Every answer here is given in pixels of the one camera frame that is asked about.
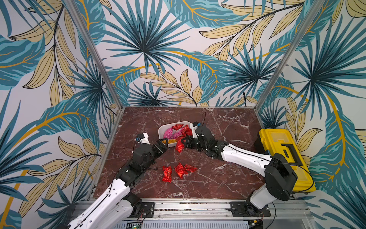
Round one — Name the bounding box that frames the white plastic storage box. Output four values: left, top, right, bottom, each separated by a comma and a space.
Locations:
158, 121, 193, 148

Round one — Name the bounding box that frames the red tea bag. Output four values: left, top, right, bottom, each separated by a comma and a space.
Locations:
175, 138, 185, 153
174, 163, 187, 179
181, 125, 193, 137
172, 123, 184, 131
162, 166, 172, 183
184, 164, 197, 173

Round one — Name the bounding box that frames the pink tea bag large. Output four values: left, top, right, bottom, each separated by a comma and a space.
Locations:
163, 128, 174, 139

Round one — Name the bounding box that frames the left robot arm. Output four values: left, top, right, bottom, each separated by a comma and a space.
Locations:
57, 137, 169, 229

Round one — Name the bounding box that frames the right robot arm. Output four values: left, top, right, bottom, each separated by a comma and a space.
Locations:
178, 127, 298, 215

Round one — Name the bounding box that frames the yellow tea bag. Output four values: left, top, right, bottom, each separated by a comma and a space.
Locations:
168, 139, 177, 144

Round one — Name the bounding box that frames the red tea bag in box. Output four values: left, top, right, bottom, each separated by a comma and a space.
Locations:
172, 123, 184, 131

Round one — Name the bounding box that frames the yellow black toolbox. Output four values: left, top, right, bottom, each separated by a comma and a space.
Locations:
254, 128, 315, 193

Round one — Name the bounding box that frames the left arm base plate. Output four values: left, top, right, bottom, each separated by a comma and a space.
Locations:
128, 202, 155, 219

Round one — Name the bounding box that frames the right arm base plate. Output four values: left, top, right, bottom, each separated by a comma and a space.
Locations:
229, 201, 271, 218

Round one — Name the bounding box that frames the aluminium front rail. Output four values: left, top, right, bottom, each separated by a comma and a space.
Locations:
66, 198, 316, 229

